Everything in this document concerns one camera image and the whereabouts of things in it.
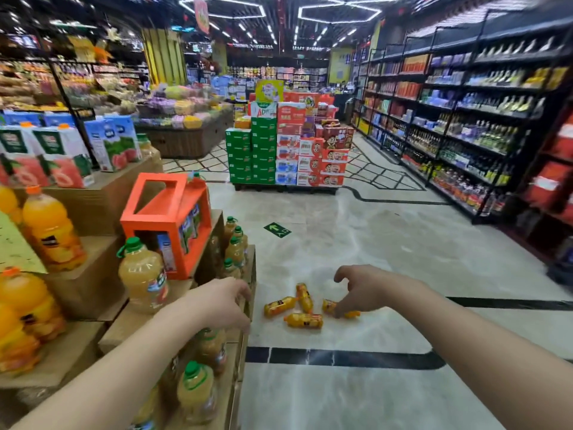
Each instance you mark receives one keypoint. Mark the yellow-green display sign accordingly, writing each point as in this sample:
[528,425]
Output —
[268,90]

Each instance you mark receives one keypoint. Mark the row of orange-red boxes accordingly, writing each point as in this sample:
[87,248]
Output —
[414,64]

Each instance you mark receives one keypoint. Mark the yellow pillar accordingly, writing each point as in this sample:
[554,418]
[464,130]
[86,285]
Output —
[163,55]

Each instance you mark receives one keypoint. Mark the rows of liquor bottles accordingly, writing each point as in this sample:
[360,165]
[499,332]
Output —
[488,136]

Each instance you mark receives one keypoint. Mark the small pale juice bottle green cap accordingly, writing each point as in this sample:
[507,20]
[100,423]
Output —
[229,269]
[234,254]
[241,240]
[230,229]

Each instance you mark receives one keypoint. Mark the blue-white drink carton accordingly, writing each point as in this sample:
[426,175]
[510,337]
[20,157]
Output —
[166,253]

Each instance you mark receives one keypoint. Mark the large pale juice bottle green cap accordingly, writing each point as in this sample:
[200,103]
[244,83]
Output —
[212,351]
[147,414]
[197,394]
[143,279]

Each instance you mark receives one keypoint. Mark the person's left hand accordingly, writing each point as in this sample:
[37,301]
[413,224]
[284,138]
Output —
[217,304]

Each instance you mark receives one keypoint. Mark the stack of green drink cases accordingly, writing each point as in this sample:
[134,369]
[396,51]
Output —
[250,152]

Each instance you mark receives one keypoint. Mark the hexagonal ceiling light strip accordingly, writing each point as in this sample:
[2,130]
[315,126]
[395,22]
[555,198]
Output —
[340,20]
[224,15]

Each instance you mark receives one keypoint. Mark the black pallet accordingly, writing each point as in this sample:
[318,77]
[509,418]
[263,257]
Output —
[286,188]

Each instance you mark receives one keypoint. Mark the red hanging banner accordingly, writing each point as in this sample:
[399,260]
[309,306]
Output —
[201,13]

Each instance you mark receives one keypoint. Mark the snack shelves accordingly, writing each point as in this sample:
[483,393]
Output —
[44,85]

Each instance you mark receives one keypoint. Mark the large orange juice bottle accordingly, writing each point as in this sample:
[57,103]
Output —
[8,203]
[51,230]
[15,347]
[24,297]

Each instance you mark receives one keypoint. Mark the black shelf rack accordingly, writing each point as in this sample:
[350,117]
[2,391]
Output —
[452,107]

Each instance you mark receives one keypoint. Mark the person's left fingers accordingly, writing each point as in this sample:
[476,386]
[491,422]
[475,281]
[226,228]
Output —
[244,308]

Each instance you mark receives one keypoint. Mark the blue peach juice carton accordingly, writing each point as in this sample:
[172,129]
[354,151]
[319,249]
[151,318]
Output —
[106,145]
[129,136]

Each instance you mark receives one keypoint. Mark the distant goods shelves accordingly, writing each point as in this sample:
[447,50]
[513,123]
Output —
[286,78]

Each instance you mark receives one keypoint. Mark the person's right fingers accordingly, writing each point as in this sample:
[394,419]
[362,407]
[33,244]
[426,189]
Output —
[344,306]

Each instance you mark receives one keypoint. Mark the brown cardboard box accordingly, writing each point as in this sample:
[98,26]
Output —
[89,284]
[53,358]
[130,326]
[230,389]
[103,201]

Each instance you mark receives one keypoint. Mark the small orange juice bottle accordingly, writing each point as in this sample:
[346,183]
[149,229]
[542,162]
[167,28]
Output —
[304,297]
[303,321]
[280,306]
[328,305]

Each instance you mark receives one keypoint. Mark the person's right forearm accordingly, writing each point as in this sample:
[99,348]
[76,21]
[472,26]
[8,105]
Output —
[483,353]

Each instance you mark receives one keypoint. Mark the person's left forearm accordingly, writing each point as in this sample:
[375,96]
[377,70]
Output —
[112,376]

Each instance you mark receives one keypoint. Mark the wooden candy display stand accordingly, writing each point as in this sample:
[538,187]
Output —
[183,134]

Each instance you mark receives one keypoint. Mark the pale green paper sign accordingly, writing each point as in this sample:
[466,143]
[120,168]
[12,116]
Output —
[13,248]

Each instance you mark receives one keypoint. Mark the yellow wall poster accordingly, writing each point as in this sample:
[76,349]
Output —
[340,64]

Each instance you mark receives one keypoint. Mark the person's right hand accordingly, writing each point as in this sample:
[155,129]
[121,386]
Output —
[369,288]

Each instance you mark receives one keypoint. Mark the green arrow floor sticker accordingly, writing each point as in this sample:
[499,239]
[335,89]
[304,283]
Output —
[277,229]

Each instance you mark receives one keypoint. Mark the white grapefruit juice carton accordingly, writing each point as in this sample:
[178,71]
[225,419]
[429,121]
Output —
[18,158]
[62,158]

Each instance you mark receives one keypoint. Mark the stack of red-white drink cases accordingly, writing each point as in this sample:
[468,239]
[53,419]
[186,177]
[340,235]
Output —
[313,156]

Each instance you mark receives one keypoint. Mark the row of red gift boxes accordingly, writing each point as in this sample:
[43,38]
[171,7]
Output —
[548,183]

